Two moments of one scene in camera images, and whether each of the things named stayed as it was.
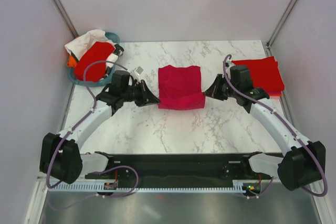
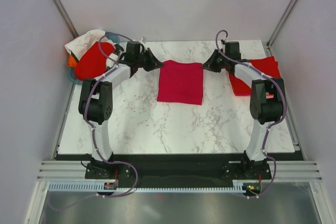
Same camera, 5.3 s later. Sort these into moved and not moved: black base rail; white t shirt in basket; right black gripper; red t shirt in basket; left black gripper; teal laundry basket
Moved: left black gripper; right black gripper
Not moved: white t shirt in basket; teal laundry basket; red t shirt in basket; black base rail
